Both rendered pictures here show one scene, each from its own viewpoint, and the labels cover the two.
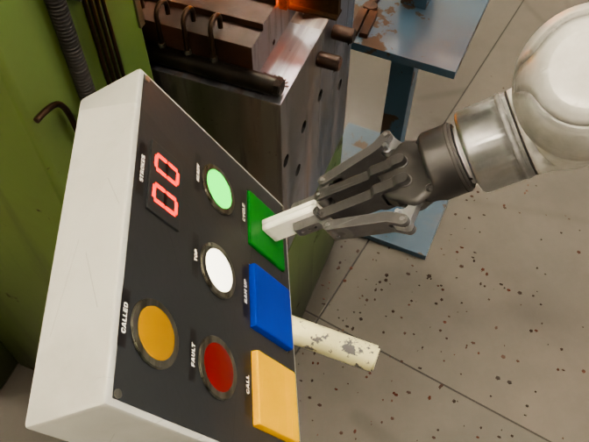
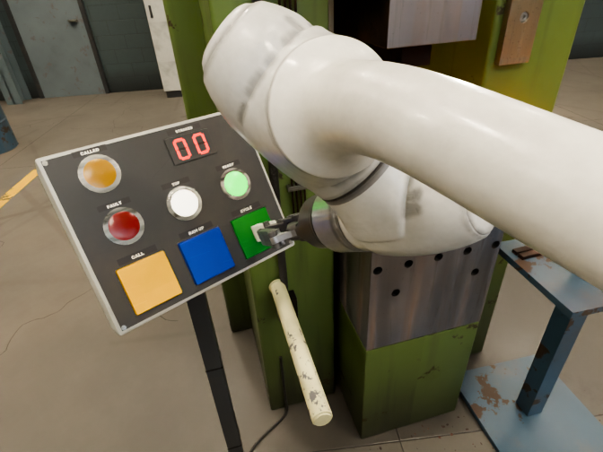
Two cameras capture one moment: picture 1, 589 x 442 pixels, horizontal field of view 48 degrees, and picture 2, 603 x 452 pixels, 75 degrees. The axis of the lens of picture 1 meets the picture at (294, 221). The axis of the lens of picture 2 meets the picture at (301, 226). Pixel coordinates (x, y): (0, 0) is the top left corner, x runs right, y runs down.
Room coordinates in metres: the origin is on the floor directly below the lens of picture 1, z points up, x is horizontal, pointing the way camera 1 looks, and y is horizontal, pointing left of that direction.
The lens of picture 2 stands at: (0.16, -0.50, 1.39)
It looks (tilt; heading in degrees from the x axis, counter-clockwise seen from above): 32 degrees down; 55
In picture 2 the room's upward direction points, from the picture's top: 3 degrees counter-clockwise
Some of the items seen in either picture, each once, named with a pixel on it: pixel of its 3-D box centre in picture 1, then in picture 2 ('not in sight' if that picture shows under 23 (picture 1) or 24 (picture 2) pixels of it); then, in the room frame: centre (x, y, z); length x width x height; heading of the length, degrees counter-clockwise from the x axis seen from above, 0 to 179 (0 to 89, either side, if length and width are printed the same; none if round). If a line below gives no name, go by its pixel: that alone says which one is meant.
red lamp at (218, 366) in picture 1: (217, 367); (124, 225); (0.24, 0.07, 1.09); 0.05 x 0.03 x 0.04; 159
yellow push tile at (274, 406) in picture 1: (271, 398); (150, 282); (0.24, 0.02, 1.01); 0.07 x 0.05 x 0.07; 4
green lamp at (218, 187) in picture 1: (218, 189); (235, 183); (0.44, 0.08, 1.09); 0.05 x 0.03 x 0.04; 159
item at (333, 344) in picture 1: (253, 316); (296, 341); (0.53, 0.07, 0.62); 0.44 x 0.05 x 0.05; 69
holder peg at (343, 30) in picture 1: (344, 33); not in sight; (0.96, -0.09, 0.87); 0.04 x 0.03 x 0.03; 69
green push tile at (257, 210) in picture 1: (261, 232); (254, 232); (0.44, 0.04, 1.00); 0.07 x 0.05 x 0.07; 4
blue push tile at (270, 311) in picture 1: (267, 308); (206, 255); (0.34, 0.03, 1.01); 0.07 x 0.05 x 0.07; 4
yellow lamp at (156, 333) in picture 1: (155, 333); (100, 173); (0.23, 0.11, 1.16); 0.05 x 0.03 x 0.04; 159
